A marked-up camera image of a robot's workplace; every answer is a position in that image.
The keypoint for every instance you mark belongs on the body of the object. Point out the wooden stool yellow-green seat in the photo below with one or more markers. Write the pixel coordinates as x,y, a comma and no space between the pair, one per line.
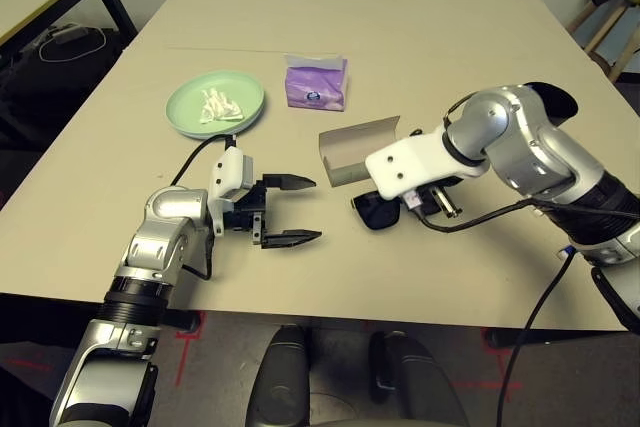
610,22

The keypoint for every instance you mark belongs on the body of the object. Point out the black bag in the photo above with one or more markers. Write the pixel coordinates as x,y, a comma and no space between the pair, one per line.
45,92

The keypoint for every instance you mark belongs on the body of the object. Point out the grey glasses case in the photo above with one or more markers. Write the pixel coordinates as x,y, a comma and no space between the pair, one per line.
350,147

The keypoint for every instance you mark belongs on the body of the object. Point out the small blue capped marker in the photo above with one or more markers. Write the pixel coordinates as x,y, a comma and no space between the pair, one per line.
566,252

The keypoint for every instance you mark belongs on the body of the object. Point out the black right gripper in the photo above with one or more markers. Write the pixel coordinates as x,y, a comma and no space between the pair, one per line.
435,202

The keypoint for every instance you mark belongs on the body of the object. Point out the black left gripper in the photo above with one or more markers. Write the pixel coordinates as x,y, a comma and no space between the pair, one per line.
247,212

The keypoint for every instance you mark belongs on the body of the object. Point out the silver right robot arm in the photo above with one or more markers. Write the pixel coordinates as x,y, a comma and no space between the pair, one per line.
530,147

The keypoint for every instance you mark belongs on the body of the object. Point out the dark robot leg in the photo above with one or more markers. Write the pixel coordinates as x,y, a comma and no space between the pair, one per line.
415,382
280,377

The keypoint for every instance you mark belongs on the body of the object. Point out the dark robot right leg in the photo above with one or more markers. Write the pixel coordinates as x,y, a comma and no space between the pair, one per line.
415,382

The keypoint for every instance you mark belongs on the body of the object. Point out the dark robot left leg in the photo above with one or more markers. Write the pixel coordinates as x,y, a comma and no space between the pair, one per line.
280,377

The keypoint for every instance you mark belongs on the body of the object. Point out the purple tissue pack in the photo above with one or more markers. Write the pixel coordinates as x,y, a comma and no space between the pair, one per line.
315,82

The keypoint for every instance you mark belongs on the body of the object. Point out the light green plate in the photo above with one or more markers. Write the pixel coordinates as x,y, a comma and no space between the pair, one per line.
185,102

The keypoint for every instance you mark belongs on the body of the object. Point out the black table foot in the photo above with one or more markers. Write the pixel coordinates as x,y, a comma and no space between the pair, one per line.
505,338
180,322

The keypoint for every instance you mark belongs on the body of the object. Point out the white tissue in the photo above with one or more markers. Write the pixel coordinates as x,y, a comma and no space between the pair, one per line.
217,107

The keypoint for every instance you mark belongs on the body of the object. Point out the black sunglasses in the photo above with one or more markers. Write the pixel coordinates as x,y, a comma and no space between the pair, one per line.
377,212

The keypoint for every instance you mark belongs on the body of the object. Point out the grey power adapter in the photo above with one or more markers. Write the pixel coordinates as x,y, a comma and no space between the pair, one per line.
67,34

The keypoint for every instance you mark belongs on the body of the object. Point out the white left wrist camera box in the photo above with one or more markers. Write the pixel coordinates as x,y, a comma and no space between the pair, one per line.
230,169

